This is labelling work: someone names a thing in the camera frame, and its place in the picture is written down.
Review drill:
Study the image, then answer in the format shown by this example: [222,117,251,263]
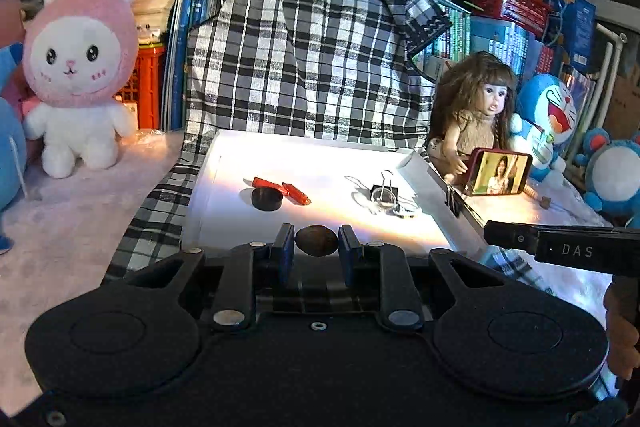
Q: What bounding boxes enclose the brown oval nut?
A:
[295,225,338,257]

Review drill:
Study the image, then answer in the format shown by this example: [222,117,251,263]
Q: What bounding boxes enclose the person's right hand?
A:
[603,275,640,381]

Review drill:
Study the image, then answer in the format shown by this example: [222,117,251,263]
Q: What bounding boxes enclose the blue white small object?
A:
[393,204,421,219]

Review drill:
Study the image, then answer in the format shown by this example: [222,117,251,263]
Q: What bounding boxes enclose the black round cap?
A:
[252,186,284,211]

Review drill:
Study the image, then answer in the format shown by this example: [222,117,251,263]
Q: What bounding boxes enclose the black binder clip in box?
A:
[345,170,421,219]

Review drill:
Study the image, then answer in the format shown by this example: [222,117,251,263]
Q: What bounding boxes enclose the blue round plush right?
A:
[575,128,640,229]

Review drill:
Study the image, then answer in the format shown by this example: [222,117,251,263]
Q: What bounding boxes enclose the white shallow cardboard box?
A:
[181,131,486,259]

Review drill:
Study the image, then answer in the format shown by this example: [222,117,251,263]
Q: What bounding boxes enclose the black binder clip on rim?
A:
[446,184,464,218]

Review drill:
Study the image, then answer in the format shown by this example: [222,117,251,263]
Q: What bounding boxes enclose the red cased smartphone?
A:
[463,147,533,196]

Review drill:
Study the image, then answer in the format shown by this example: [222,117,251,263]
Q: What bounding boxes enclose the blue Doraemon plush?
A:
[508,74,577,187]

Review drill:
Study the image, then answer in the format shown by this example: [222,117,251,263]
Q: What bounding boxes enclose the brown haired baby doll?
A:
[425,51,518,183]

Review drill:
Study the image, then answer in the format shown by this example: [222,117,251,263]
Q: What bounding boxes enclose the red plastic crate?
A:
[116,43,165,130]

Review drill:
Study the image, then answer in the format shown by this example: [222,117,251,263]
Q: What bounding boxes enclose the white plastic pipe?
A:
[566,23,628,169]

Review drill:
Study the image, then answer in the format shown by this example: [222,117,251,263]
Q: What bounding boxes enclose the black white plaid cloth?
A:
[102,0,557,298]

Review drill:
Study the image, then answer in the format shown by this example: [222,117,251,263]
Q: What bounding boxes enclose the blue gift box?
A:
[541,0,596,74]

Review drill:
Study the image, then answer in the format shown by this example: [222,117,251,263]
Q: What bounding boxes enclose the row of blue green books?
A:
[413,0,553,81]

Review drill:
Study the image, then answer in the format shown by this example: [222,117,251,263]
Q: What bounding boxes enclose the blue plush toy left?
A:
[0,42,28,256]

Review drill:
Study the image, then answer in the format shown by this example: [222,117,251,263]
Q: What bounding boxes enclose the pink white bunny plush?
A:
[22,0,139,179]

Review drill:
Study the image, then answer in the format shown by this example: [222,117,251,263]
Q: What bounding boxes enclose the blue standing books left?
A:
[160,0,219,131]

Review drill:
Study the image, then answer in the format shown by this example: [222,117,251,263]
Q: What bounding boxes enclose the red basket on books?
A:
[465,0,550,38]

